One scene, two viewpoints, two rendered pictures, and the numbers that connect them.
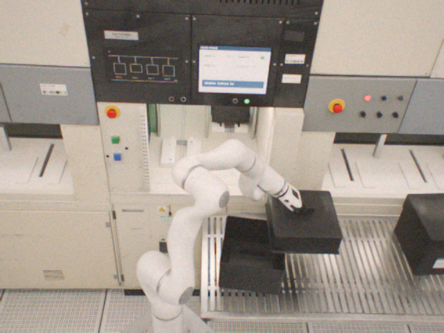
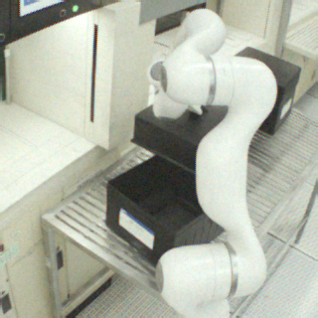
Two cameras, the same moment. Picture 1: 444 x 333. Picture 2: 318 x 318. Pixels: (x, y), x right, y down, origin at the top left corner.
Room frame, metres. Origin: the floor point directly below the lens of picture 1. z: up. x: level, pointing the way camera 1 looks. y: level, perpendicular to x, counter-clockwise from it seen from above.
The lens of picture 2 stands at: (0.77, 0.83, 1.92)
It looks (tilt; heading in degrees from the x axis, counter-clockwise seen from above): 42 degrees down; 308
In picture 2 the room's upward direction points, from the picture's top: 5 degrees clockwise
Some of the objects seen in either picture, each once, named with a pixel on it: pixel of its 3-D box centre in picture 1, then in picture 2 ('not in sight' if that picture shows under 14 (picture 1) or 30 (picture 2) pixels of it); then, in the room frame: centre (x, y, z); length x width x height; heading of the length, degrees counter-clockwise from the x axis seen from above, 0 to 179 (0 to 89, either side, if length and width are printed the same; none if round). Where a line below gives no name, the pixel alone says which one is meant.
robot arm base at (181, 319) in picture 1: (167, 320); not in sight; (1.07, 0.18, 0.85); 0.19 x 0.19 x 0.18
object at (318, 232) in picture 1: (302, 218); (195, 124); (1.51, -0.36, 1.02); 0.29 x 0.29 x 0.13; 4
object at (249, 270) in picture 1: (252, 254); (169, 208); (1.43, -0.15, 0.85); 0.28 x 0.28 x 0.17; 86
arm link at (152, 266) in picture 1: (160, 282); (196, 290); (1.09, 0.21, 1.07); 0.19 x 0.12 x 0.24; 50
